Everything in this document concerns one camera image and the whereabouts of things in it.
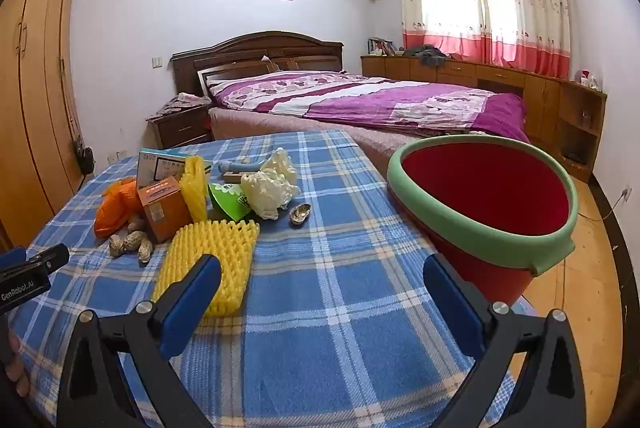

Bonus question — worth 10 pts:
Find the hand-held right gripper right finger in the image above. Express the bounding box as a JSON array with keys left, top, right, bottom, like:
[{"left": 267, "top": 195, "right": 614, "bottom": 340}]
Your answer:
[{"left": 422, "top": 252, "right": 586, "bottom": 428}]

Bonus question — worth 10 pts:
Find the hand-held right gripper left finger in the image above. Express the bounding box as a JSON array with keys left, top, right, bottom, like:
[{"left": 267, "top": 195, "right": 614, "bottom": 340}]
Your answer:
[{"left": 54, "top": 253, "right": 223, "bottom": 428}]

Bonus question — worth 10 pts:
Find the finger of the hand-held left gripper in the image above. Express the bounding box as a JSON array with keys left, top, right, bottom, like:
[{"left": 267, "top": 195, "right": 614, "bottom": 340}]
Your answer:
[
  {"left": 0, "top": 247, "right": 27, "bottom": 269},
  {"left": 0, "top": 244, "right": 71, "bottom": 283}
]

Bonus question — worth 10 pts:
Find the large yellow foam net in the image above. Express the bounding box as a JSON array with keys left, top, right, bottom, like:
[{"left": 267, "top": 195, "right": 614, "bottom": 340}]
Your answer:
[{"left": 151, "top": 219, "right": 261, "bottom": 319}]

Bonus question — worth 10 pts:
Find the orange foam net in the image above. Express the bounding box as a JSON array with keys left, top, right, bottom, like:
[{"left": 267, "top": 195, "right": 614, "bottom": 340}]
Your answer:
[{"left": 94, "top": 178, "right": 143, "bottom": 239}]

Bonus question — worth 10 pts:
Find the green packet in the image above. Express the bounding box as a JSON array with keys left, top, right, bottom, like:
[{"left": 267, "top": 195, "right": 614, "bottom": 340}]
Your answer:
[{"left": 207, "top": 182, "right": 253, "bottom": 221}]

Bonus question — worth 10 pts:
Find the red bucket with green rim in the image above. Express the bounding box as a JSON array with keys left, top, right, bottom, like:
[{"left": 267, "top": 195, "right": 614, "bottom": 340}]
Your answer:
[{"left": 386, "top": 135, "right": 580, "bottom": 309}]

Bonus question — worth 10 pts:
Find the white cardboard box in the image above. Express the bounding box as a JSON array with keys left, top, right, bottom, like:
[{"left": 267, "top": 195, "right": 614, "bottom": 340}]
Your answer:
[{"left": 137, "top": 148, "right": 216, "bottom": 189}]

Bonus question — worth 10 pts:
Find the person's left hand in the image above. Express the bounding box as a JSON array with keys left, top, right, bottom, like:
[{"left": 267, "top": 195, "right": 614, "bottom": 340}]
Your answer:
[{"left": 0, "top": 335, "right": 32, "bottom": 400}]

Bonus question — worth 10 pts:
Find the orange cardboard box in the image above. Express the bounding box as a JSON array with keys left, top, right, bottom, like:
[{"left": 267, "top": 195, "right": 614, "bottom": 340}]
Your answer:
[{"left": 137, "top": 176, "right": 193, "bottom": 243}]

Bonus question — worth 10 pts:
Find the blue plaid blanket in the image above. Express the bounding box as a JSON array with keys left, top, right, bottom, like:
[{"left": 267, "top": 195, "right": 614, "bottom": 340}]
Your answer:
[{"left": 7, "top": 129, "right": 516, "bottom": 428}]

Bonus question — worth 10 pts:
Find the large crumpled white tissue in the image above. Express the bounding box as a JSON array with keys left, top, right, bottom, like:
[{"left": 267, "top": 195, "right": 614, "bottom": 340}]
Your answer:
[{"left": 241, "top": 171, "right": 301, "bottom": 221}]

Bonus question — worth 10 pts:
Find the light blue plastic tube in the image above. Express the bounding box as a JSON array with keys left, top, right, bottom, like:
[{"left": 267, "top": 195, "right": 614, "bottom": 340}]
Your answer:
[{"left": 217, "top": 159, "right": 266, "bottom": 173}]

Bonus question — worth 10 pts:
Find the wooden wardrobe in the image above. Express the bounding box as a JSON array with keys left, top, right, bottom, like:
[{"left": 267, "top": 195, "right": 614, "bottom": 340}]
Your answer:
[{"left": 0, "top": 0, "right": 88, "bottom": 249}]

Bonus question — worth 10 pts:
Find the small crumpled white tissue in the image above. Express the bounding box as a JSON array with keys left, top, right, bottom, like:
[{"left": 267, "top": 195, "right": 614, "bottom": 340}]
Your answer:
[{"left": 262, "top": 148, "right": 298, "bottom": 186}]

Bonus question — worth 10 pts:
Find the dark wooden nightstand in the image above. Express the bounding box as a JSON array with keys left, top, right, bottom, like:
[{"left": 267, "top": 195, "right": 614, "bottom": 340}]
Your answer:
[{"left": 146, "top": 100, "right": 213, "bottom": 149}]

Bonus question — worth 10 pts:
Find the pink bed cover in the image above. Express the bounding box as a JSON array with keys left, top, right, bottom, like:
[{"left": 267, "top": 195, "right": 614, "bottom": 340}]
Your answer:
[{"left": 207, "top": 106, "right": 401, "bottom": 163}]

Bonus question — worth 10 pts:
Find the floral cloth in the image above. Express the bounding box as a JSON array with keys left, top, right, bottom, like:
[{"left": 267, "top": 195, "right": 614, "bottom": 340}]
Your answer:
[{"left": 160, "top": 92, "right": 211, "bottom": 113}]

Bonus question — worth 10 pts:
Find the wooden corner shelf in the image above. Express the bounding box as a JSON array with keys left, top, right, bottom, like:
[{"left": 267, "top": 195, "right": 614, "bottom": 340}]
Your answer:
[{"left": 557, "top": 80, "right": 608, "bottom": 183}]

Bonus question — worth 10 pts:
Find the grey framed board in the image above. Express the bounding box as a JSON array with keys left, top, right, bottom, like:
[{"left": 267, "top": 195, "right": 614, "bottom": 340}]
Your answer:
[{"left": 196, "top": 66, "right": 221, "bottom": 97}]

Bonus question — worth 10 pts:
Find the purple floral quilt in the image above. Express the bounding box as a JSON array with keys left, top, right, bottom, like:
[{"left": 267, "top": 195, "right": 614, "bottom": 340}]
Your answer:
[{"left": 207, "top": 72, "right": 531, "bottom": 143}]

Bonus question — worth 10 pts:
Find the low wooden cabinet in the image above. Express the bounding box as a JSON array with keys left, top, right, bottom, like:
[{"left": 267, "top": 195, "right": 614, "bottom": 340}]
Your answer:
[{"left": 361, "top": 54, "right": 561, "bottom": 139}]

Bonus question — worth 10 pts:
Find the pile of dark clothes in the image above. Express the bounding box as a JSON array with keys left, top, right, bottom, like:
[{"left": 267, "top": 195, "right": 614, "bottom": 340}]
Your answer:
[{"left": 402, "top": 44, "right": 451, "bottom": 67}]

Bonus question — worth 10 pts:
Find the dark wooden bed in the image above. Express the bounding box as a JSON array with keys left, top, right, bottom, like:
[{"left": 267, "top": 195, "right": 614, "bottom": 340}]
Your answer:
[{"left": 171, "top": 31, "right": 346, "bottom": 98}]

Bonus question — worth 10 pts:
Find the floral pink curtain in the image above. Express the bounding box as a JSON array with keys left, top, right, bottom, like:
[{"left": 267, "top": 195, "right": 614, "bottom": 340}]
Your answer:
[{"left": 398, "top": 0, "right": 572, "bottom": 78}]

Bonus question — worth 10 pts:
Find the thin power cable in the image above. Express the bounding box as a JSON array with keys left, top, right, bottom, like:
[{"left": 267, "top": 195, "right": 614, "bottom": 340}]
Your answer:
[{"left": 585, "top": 198, "right": 626, "bottom": 221}]

